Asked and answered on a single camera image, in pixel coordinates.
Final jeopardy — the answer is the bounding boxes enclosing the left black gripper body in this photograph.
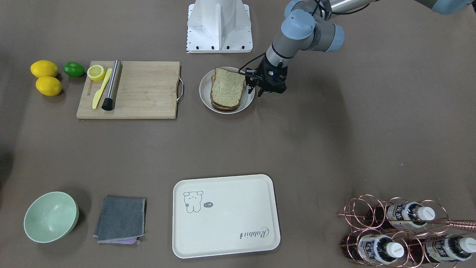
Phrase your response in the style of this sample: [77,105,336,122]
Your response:
[245,56,288,94]

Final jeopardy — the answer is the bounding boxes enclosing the bread slice with fried egg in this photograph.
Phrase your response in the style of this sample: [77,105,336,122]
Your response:
[210,74,242,112]

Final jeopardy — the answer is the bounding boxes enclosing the white round plate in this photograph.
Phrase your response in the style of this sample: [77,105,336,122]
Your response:
[199,69,255,114]

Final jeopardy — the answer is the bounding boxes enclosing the cream serving tray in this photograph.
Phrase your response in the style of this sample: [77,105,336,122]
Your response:
[172,174,281,258]

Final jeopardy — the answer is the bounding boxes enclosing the wooden cutting board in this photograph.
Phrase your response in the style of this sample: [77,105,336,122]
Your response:
[76,61,183,119]

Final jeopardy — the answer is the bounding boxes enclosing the steel muddler black tip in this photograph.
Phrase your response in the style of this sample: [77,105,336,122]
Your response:
[102,60,123,111]

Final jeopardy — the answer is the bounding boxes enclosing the yellow plastic knife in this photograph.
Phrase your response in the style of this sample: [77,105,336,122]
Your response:
[92,68,112,109]

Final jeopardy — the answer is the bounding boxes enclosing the half lemon slice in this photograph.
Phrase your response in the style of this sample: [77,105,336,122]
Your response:
[87,64,106,81]

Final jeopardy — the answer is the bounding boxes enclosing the green lime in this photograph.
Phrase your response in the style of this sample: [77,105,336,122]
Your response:
[63,61,86,77]

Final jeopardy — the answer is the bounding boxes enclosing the grey folded cloth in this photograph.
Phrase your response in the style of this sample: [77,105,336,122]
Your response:
[93,196,147,244]

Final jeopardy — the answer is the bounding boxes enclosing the bottle with white cap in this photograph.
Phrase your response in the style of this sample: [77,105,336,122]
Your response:
[367,202,435,231]

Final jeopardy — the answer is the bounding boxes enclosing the yellow lemon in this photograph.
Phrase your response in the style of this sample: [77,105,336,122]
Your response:
[30,60,58,78]
[35,76,62,96]

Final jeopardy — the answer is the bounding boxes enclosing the green bowl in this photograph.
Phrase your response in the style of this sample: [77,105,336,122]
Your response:
[23,191,79,243]

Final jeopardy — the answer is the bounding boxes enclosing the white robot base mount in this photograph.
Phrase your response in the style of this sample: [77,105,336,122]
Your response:
[186,0,253,53]

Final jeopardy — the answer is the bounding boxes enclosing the copper wire bottle rack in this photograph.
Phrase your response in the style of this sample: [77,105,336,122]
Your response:
[340,194,475,268]

